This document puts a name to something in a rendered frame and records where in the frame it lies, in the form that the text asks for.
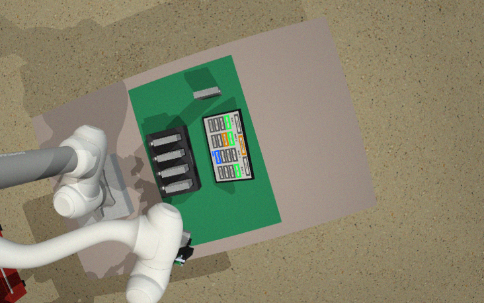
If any green mat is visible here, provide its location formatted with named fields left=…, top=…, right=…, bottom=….
left=128, top=55, right=282, bottom=246

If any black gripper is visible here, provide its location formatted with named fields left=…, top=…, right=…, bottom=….
left=173, top=239, right=194, bottom=264

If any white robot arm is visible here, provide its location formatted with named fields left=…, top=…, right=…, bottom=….
left=0, top=125, right=183, bottom=303

